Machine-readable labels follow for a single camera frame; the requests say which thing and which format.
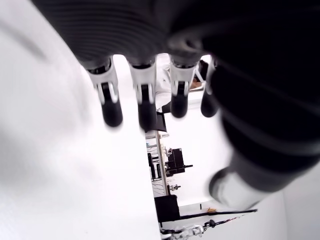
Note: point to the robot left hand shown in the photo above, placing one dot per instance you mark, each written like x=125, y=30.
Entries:
x=225, y=37

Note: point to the person in white shirt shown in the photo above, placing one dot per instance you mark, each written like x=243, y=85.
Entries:
x=162, y=85

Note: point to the black folding chair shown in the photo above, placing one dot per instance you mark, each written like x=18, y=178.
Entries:
x=161, y=122

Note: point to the black equipment rack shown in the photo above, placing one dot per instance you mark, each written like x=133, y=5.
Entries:
x=176, y=160

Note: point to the wooden shelf rack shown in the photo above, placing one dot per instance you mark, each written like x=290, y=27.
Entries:
x=162, y=162

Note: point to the long black rod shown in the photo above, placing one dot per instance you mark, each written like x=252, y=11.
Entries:
x=225, y=212

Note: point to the black box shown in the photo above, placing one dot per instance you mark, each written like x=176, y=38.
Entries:
x=166, y=211

